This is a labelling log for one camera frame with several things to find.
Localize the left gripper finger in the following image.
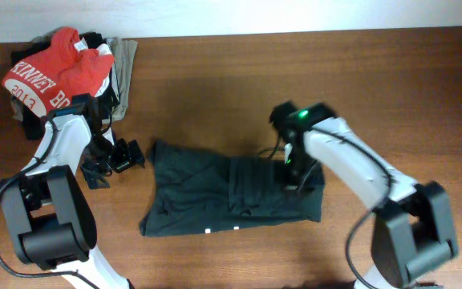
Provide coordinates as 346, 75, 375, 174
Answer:
81, 167, 110, 189
128, 140, 146, 169

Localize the dark green t-shirt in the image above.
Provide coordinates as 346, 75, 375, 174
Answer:
139, 140, 326, 238

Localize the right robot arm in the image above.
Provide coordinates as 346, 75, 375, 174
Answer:
269, 101, 459, 288

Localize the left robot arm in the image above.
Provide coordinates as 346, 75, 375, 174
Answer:
0, 100, 145, 288

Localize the red printed t-shirt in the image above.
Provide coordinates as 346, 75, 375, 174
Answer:
2, 27, 114, 117

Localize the khaki folded garment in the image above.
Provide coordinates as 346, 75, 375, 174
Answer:
106, 37, 138, 120

